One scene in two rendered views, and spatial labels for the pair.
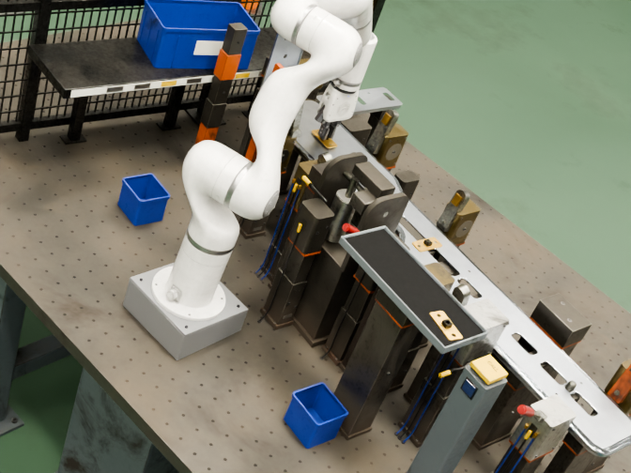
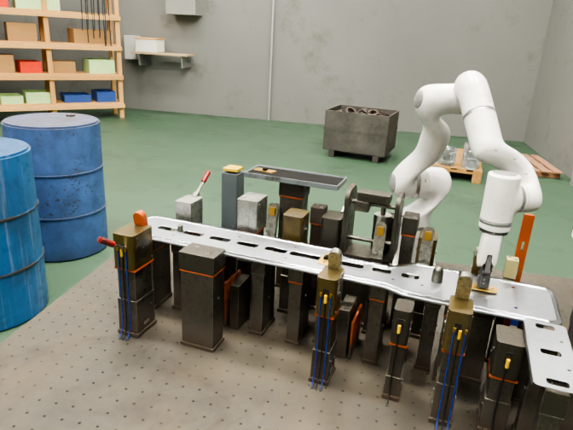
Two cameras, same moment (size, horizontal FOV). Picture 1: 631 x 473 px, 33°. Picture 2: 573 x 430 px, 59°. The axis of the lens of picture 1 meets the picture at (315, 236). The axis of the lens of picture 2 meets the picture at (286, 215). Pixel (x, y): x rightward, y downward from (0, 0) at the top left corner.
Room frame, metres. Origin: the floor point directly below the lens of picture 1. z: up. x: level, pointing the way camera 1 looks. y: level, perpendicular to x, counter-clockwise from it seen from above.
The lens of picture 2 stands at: (3.59, -0.94, 1.67)
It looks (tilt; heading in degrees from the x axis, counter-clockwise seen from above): 20 degrees down; 159
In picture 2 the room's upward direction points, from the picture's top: 3 degrees clockwise
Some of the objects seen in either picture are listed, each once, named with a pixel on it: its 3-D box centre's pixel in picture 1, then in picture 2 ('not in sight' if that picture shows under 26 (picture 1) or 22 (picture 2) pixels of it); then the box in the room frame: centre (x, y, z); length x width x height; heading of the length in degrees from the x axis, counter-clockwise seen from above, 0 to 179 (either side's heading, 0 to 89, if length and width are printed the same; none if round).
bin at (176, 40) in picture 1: (197, 34); not in sight; (2.71, 0.53, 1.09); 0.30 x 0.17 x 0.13; 130
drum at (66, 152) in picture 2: not in sight; (58, 183); (-0.45, -1.22, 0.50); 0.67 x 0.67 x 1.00
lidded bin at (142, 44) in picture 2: not in sight; (150, 44); (-7.07, 0.19, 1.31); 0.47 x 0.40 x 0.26; 59
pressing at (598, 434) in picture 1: (433, 250); (319, 260); (2.26, -0.30, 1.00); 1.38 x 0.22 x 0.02; 50
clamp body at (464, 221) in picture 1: (444, 252); (325, 328); (2.45, -0.35, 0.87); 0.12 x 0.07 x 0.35; 140
